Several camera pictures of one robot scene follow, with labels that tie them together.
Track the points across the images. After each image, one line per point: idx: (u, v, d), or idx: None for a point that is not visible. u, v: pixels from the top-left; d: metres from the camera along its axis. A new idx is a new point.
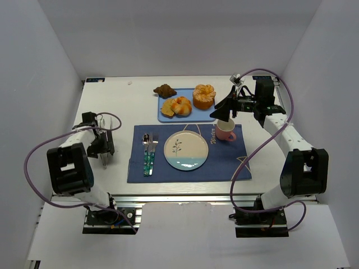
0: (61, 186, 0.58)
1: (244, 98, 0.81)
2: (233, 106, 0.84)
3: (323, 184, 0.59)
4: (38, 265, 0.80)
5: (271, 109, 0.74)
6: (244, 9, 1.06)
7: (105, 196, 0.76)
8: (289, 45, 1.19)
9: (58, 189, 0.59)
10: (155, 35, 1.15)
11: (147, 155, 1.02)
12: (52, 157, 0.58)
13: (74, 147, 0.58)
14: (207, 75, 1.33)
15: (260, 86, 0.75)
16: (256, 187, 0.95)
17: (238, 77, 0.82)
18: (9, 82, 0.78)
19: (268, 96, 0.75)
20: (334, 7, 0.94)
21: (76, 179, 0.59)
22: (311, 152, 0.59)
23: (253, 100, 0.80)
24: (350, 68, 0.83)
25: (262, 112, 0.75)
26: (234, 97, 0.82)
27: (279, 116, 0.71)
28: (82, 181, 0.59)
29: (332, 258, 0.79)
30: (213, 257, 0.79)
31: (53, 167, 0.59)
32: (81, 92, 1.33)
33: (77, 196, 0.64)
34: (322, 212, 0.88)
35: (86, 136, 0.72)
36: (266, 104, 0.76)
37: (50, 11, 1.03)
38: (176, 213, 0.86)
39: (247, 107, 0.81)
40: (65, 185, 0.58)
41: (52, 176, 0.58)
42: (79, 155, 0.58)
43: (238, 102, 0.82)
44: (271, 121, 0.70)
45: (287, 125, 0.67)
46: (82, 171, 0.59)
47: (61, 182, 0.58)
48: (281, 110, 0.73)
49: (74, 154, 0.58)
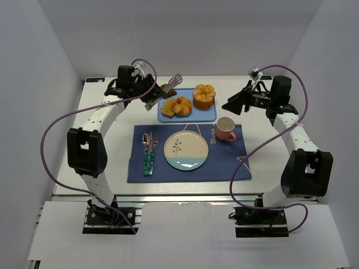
0: (76, 163, 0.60)
1: (259, 93, 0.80)
2: (246, 100, 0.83)
3: (325, 188, 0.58)
4: (38, 265, 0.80)
5: (284, 108, 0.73)
6: (244, 9, 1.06)
7: (109, 195, 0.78)
8: (289, 44, 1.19)
9: (72, 164, 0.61)
10: (155, 35, 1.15)
11: (147, 155, 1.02)
12: (71, 137, 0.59)
13: (92, 137, 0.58)
14: (207, 75, 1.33)
15: (276, 83, 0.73)
16: (256, 187, 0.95)
17: (256, 70, 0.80)
18: (9, 82, 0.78)
19: (282, 95, 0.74)
20: (335, 7, 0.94)
21: (88, 165, 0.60)
22: (315, 153, 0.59)
23: (267, 97, 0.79)
24: (350, 68, 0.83)
25: (275, 111, 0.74)
26: (249, 91, 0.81)
27: (290, 116, 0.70)
28: (92, 167, 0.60)
29: (332, 258, 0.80)
30: (214, 257, 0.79)
31: (70, 147, 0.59)
32: (80, 91, 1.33)
33: (86, 177, 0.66)
34: (322, 212, 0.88)
35: (113, 111, 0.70)
36: (280, 103, 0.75)
37: (50, 11, 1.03)
38: (176, 213, 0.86)
39: (260, 103, 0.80)
40: (79, 163, 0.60)
41: (69, 150, 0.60)
42: (95, 146, 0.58)
43: (252, 97, 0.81)
44: (280, 120, 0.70)
45: (296, 125, 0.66)
46: (95, 162, 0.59)
47: (77, 160, 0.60)
48: (294, 110, 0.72)
49: (90, 145, 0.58)
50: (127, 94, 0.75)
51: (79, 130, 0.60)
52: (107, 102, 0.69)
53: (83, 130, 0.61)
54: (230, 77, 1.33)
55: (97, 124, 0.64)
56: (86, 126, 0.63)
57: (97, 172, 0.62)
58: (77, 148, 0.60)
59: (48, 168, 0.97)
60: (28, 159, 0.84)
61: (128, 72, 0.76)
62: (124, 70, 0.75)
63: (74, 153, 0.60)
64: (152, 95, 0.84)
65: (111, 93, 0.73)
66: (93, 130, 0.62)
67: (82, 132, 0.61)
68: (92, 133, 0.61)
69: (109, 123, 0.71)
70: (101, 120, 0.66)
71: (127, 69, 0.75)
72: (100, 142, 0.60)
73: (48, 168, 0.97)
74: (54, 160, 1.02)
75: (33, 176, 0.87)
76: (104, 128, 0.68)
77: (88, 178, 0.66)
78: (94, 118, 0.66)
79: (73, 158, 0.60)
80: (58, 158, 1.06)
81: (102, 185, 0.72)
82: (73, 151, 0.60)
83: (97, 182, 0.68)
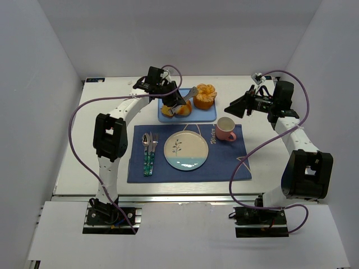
0: (99, 145, 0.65)
1: (262, 97, 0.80)
2: (249, 103, 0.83)
3: (325, 189, 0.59)
4: (38, 265, 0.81)
5: (285, 112, 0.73)
6: (244, 9, 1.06)
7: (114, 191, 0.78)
8: (289, 45, 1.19)
9: (96, 145, 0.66)
10: (155, 35, 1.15)
11: (147, 155, 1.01)
12: (99, 121, 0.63)
13: (117, 124, 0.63)
14: (208, 75, 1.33)
15: (279, 88, 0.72)
16: (256, 186, 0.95)
17: (259, 74, 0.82)
18: (9, 82, 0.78)
19: (285, 100, 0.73)
20: (335, 7, 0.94)
21: (110, 148, 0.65)
22: (316, 154, 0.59)
23: (270, 101, 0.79)
24: (350, 68, 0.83)
25: (276, 115, 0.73)
26: (252, 94, 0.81)
27: (291, 120, 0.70)
28: (113, 151, 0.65)
29: (332, 258, 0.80)
30: (214, 256, 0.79)
31: (97, 130, 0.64)
32: (81, 91, 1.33)
33: (103, 161, 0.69)
34: (323, 212, 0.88)
35: (138, 104, 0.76)
36: (282, 107, 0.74)
37: (50, 11, 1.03)
38: (176, 213, 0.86)
39: (263, 107, 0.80)
40: (102, 145, 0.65)
41: (96, 133, 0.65)
42: (118, 132, 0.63)
43: (254, 100, 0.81)
44: (281, 123, 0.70)
45: (297, 128, 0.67)
46: (116, 148, 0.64)
47: (101, 142, 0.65)
48: (295, 114, 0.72)
49: (116, 130, 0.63)
50: (153, 91, 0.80)
51: (107, 116, 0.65)
52: (135, 95, 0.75)
53: (110, 116, 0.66)
54: (230, 76, 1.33)
55: (123, 112, 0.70)
56: (113, 114, 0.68)
57: (116, 156, 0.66)
58: (102, 132, 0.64)
59: (48, 168, 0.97)
60: (28, 159, 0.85)
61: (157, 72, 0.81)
62: (154, 70, 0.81)
63: (99, 136, 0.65)
64: (174, 99, 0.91)
65: (139, 86, 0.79)
66: (119, 117, 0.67)
67: (109, 118, 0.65)
68: (118, 120, 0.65)
69: (134, 114, 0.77)
70: (127, 109, 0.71)
71: (157, 69, 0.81)
72: (123, 129, 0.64)
73: (48, 168, 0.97)
74: (54, 161, 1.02)
75: (33, 176, 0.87)
76: (128, 119, 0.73)
77: (104, 162, 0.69)
78: (122, 107, 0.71)
79: (97, 140, 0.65)
80: (58, 157, 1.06)
81: (113, 176, 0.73)
82: (98, 134, 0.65)
83: (110, 167, 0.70)
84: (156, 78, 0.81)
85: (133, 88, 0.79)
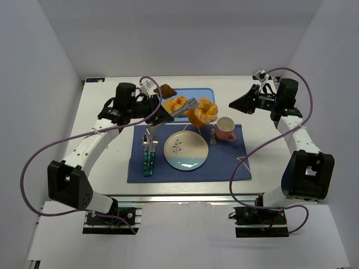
0: (56, 198, 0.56)
1: (265, 95, 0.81)
2: (254, 100, 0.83)
3: (325, 190, 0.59)
4: (38, 265, 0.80)
5: (289, 111, 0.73)
6: (244, 9, 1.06)
7: (106, 203, 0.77)
8: (290, 45, 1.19)
9: (53, 197, 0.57)
10: (155, 35, 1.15)
11: (147, 155, 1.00)
12: (51, 173, 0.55)
13: (73, 175, 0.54)
14: (208, 75, 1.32)
15: (282, 86, 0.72)
16: (256, 187, 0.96)
17: (263, 72, 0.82)
18: (9, 82, 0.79)
19: (289, 98, 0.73)
20: (335, 7, 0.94)
21: (68, 200, 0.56)
22: (317, 156, 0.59)
23: (274, 98, 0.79)
24: (350, 68, 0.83)
25: (279, 114, 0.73)
26: (256, 92, 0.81)
27: (294, 119, 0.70)
28: (73, 204, 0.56)
29: (332, 258, 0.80)
30: (213, 256, 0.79)
31: (51, 182, 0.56)
32: (81, 91, 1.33)
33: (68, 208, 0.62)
34: (322, 212, 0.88)
35: (103, 140, 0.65)
36: (285, 106, 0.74)
37: (50, 11, 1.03)
38: (176, 213, 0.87)
39: (266, 105, 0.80)
40: (59, 198, 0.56)
41: (49, 185, 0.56)
42: (75, 184, 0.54)
43: (258, 98, 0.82)
44: (284, 121, 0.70)
45: (299, 128, 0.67)
46: (75, 200, 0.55)
47: (57, 195, 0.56)
48: (299, 113, 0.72)
49: (71, 182, 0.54)
50: (123, 118, 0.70)
51: (61, 164, 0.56)
52: (98, 130, 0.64)
53: (65, 165, 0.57)
54: (230, 76, 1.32)
55: (82, 156, 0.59)
56: (69, 160, 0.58)
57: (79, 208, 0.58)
58: (58, 184, 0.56)
59: None
60: (28, 158, 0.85)
61: (127, 92, 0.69)
62: (122, 90, 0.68)
63: (54, 189, 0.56)
64: (154, 118, 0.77)
65: (105, 115, 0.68)
66: (77, 165, 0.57)
67: (65, 166, 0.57)
68: (74, 168, 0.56)
69: (100, 151, 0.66)
70: (87, 152, 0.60)
71: (125, 89, 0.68)
72: (82, 179, 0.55)
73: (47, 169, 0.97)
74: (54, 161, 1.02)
75: (33, 176, 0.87)
76: (93, 159, 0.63)
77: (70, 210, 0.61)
78: (81, 149, 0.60)
79: (54, 194, 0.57)
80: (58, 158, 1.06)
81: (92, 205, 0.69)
82: (53, 187, 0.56)
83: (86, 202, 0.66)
84: (125, 101, 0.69)
85: (99, 119, 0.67)
